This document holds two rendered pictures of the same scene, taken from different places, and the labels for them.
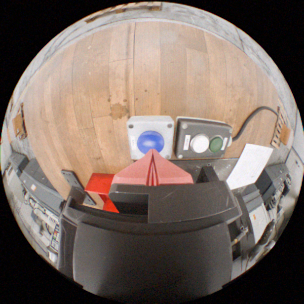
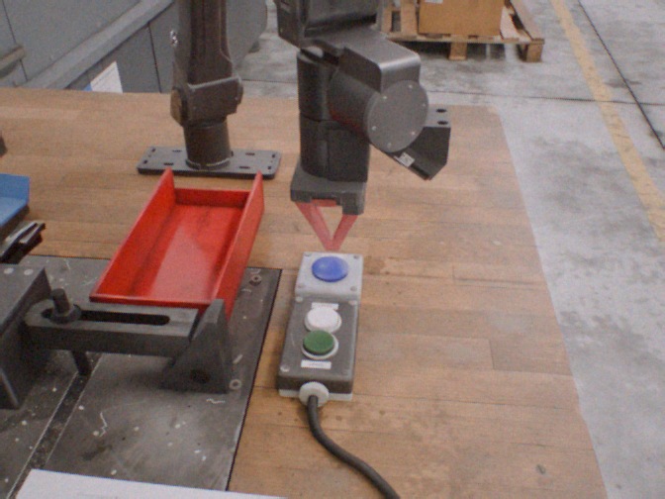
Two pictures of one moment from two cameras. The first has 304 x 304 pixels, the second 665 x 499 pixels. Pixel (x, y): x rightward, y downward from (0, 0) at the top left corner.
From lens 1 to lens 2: 58 cm
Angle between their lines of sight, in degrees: 58
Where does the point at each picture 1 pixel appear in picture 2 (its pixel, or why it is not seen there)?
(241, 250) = not seen: outside the picture
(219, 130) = (346, 349)
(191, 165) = (245, 347)
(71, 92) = (421, 220)
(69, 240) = (209, 40)
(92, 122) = (363, 236)
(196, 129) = (346, 316)
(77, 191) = (224, 155)
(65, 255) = not seen: outside the picture
